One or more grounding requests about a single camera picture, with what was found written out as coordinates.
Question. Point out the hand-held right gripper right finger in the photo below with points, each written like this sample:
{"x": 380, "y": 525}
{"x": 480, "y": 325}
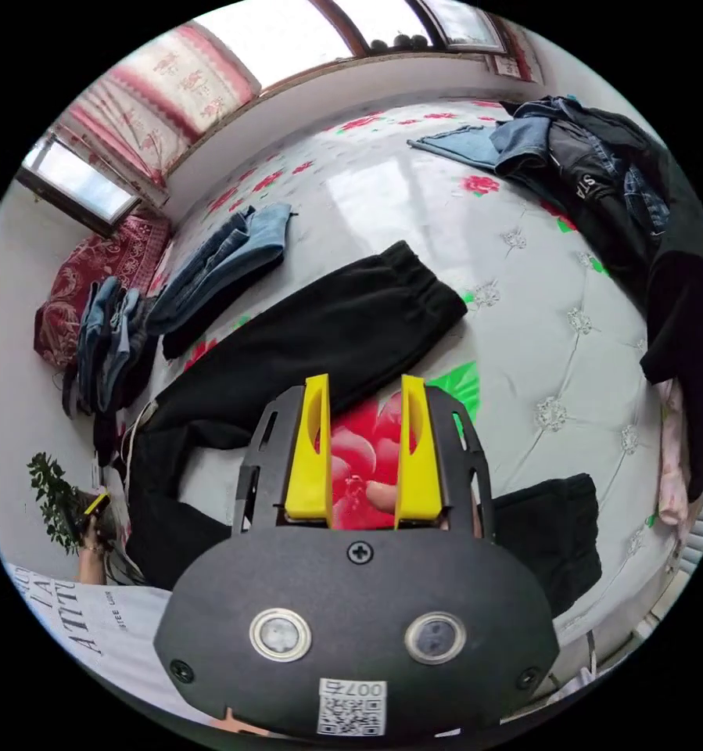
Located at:
{"x": 421, "y": 469}

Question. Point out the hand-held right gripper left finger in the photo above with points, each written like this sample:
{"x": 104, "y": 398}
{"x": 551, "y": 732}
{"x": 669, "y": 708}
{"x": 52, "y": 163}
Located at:
{"x": 310, "y": 463}

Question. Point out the black pants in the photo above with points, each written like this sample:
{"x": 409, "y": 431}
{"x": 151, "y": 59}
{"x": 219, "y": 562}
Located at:
{"x": 327, "y": 328}

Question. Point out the person's left forearm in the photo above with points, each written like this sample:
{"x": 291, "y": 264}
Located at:
{"x": 90, "y": 566}

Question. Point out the person's left hand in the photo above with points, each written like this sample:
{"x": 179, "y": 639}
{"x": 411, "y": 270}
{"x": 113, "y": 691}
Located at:
{"x": 93, "y": 534}

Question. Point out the person's right hand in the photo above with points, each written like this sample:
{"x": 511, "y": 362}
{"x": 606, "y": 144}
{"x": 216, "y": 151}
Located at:
{"x": 381, "y": 496}

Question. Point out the leafy green potted plant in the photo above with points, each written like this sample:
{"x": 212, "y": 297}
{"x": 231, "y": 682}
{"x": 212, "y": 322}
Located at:
{"x": 55, "y": 499}

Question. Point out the person's body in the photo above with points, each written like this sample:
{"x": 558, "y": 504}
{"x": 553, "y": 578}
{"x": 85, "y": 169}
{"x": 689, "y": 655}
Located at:
{"x": 93, "y": 622}

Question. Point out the stacked pile of folded clothes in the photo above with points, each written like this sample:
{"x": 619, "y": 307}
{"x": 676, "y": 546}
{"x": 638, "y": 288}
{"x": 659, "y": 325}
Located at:
{"x": 107, "y": 340}

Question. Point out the bed with flowered quilt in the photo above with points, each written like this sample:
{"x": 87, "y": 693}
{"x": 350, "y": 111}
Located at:
{"x": 533, "y": 293}

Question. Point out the folded blue jeans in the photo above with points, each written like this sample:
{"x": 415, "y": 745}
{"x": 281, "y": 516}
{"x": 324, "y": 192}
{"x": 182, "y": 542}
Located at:
{"x": 228, "y": 267}

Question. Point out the red patterned rolled blanket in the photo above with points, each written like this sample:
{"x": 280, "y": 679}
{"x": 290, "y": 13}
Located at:
{"x": 78, "y": 281}

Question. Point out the heaped pile of unfolded clothes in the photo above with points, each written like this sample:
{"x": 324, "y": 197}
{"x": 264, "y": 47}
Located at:
{"x": 591, "y": 176}

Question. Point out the pink patterned curtain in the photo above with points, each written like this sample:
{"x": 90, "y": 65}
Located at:
{"x": 163, "y": 100}

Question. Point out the small window with dark frame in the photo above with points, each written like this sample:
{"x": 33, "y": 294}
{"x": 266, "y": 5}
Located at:
{"x": 75, "y": 182}

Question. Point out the wide window with wooden frame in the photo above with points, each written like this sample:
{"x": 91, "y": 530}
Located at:
{"x": 298, "y": 29}

